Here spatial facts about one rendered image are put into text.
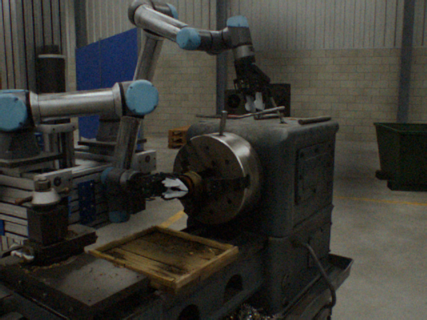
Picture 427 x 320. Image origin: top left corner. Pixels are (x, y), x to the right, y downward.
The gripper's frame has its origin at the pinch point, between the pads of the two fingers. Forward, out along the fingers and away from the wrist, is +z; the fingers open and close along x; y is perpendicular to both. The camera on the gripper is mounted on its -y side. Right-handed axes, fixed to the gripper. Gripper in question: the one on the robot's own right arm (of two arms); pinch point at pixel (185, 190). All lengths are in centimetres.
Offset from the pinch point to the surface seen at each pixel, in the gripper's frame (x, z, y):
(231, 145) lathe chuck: 12.5, 5.6, -16.6
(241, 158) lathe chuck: 8.7, 9.4, -16.8
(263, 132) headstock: 15.7, 8.2, -33.0
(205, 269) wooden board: -19.0, 14.9, 9.1
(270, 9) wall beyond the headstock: 245, -492, -929
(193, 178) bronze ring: 2.9, -0.5, -4.5
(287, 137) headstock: 14.6, 17.5, -33.5
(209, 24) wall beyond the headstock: 212, -663, -875
